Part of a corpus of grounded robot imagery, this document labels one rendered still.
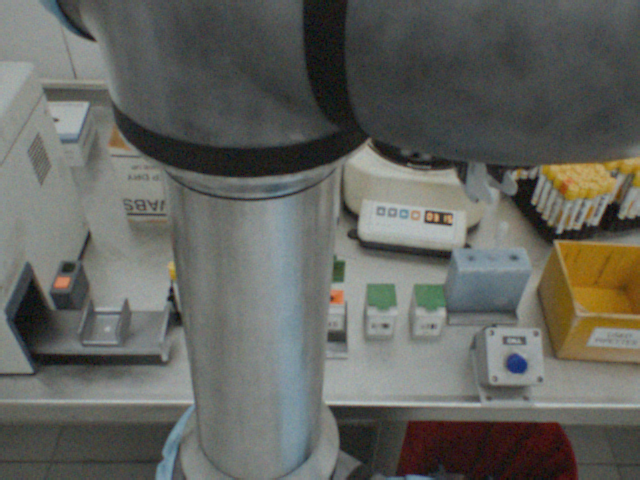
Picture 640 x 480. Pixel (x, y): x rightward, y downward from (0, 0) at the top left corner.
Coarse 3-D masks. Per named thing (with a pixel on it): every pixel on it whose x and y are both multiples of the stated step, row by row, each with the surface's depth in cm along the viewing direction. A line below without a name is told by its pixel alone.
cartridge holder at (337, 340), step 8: (344, 328) 83; (328, 336) 83; (336, 336) 83; (344, 336) 83; (328, 344) 84; (336, 344) 84; (344, 344) 84; (328, 352) 83; (336, 352) 83; (344, 352) 83
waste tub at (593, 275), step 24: (552, 264) 87; (576, 264) 90; (600, 264) 89; (624, 264) 89; (552, 288) 87; (576, 288) 93; (600, 288) 93; (624, 288) 93; (552, 312) 86; (576, 312) 78; (600, 312) 90; (624, 312) 90; (552, 336) 86; (576, 336) 81; (600, 336) 81; (624, 336) 80; (576, 360) 85; (600, 360) 84; (624, 360) 84
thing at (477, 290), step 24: (456, 264) 84; (480, 264) 83; (504, 264) 83; (528, 264) 83; (456, 288) 85; (480, 288) 85; (504, 288) 85; (456, 312) 89; (480, 312) 89; (504, 312) 89
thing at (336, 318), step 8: (336, 288) 82; (344, 288) 82; (336, 296) 81; (344, 296) 81; (336, 304) 80; (344, 304) 80; (336, 312) 80; (344, 312) 81; (328, 320) 81; (336, 320) 81; (344, 320) 81; (328, 328) 83; (336, 328) 83
